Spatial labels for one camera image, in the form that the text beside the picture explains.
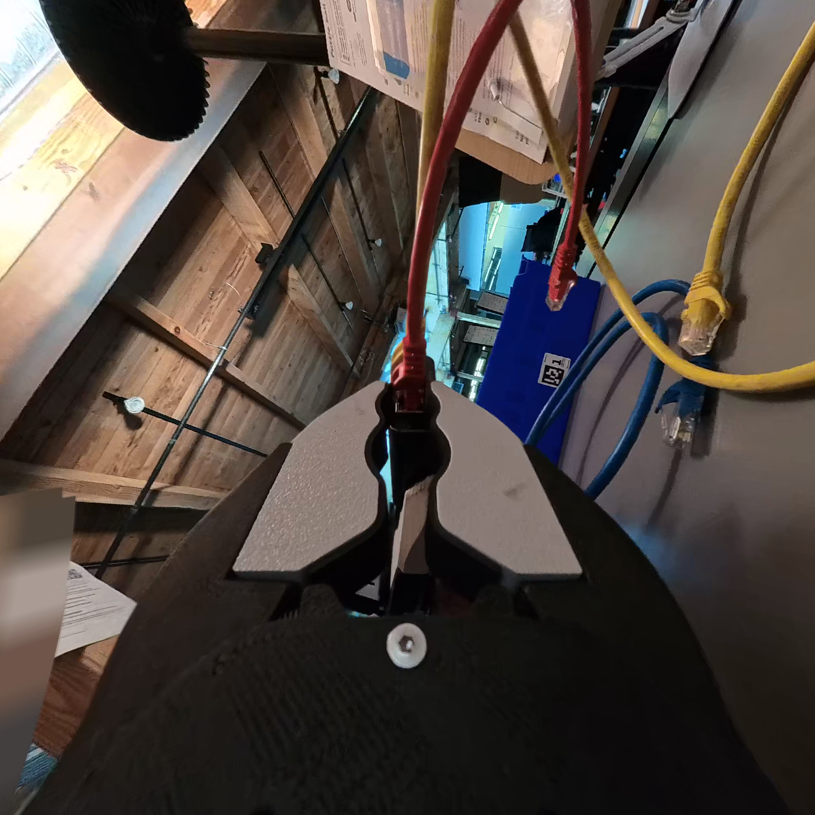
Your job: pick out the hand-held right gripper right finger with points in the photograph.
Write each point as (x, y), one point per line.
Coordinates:
(509, 509)

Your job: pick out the white printed paper sheet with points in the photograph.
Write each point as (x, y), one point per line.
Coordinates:
(89, 611)

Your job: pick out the blue plastic bin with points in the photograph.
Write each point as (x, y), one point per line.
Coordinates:
(509, 331)

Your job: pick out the black round ribbed fixture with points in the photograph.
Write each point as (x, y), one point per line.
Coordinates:
(127, 63)

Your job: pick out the grey desk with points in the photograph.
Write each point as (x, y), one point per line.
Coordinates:
(751, 509)

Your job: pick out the printed instruction sheets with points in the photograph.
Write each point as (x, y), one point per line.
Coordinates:
(356, 44)

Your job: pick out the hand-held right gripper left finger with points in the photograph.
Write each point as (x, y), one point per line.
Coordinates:
(312, 503)

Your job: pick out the white stand base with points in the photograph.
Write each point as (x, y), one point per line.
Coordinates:
(694, 70)

